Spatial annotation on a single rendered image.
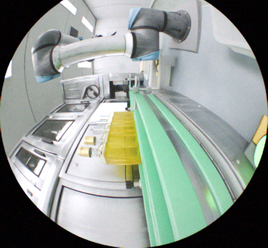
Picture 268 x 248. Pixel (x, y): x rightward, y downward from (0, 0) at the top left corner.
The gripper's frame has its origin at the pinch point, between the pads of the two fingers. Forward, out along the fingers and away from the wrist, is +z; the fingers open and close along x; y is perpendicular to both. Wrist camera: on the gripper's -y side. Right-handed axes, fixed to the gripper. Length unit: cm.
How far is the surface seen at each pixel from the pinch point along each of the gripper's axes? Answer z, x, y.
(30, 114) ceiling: -135, -109, 32
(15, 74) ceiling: -97, -89, 95
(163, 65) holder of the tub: 15.6, 4.8, -33.0
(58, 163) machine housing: -10, -63, -40
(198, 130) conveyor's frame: 32, -27, -41
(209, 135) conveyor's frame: 34, -28, -41
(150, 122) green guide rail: 24, -28, -38
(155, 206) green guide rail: 30, -41, -44
